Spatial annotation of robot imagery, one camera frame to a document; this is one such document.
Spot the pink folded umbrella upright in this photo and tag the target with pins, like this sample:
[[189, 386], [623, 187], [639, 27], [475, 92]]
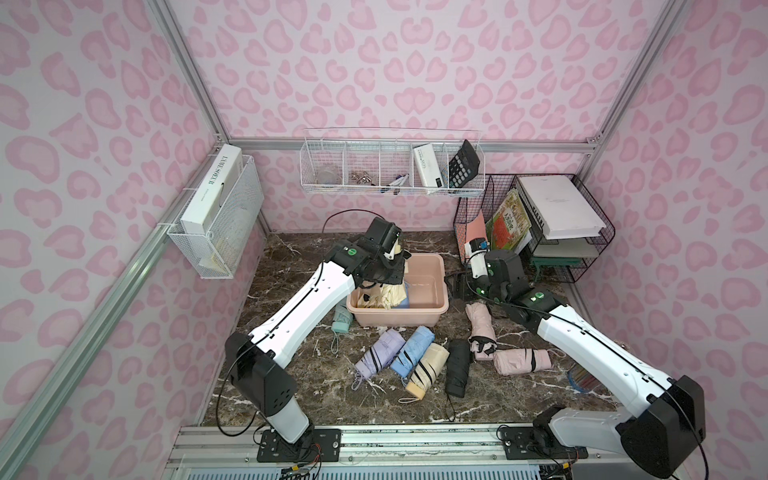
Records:
[[482, 340]]

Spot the pink folded umbrella lying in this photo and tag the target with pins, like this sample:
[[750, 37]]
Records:
[[521, 361]]

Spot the small white box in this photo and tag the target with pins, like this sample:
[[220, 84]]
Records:
[[426, 163]]

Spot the green red book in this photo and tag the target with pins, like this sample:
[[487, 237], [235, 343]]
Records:
[[509, 227]]

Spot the green tray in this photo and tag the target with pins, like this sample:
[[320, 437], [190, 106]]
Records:
[[555, 255]]

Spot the mint green folded umbrella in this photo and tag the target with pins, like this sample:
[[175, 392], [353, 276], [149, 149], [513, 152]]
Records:
[[342, 320]]

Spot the beige umbrella black trim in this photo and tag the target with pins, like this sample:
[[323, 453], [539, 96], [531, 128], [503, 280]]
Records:
[[392, 295]]

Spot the black calculator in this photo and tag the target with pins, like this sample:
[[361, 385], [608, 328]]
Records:
[[464, 166]]

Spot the black wire file rack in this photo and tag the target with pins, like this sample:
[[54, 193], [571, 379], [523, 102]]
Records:
[[496, 189]]

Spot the pink folder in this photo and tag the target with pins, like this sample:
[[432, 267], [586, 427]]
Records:
[[467, 231]]

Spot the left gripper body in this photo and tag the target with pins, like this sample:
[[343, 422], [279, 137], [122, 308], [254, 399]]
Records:
[[391, 271]]

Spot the lilac folded umbrella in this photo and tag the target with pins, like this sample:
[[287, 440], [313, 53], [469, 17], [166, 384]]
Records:
[[380, 355]]

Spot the pink plastic storage box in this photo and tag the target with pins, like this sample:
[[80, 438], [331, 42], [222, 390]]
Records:
[[427, 297]]

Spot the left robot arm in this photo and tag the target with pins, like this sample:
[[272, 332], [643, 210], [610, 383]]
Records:
[[257, 361]]

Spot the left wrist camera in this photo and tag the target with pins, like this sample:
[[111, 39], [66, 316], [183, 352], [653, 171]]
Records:
[[390, 246]]

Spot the white paper stack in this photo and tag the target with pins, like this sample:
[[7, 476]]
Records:
[[561, 208]]

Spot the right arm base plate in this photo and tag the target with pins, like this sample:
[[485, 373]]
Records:
[[532, 443]]

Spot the cream umbrella black stripes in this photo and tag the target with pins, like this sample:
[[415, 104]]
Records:
[[427, 371]]

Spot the white wire wall basket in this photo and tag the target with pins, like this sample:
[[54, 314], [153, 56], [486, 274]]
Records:
[[377, 160]]

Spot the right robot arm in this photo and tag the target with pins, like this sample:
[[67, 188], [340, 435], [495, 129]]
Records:
[[661, 419]]

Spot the white wire side basket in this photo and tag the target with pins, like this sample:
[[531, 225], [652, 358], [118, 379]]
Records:
[[217, 254]]

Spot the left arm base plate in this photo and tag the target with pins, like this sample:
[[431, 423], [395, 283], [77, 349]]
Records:
[[322, 442]]

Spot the light blue umbrella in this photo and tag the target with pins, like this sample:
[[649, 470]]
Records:
[[405, 302], [412, 352]]

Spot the white long box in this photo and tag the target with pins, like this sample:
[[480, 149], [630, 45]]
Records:
[[211, 194]]

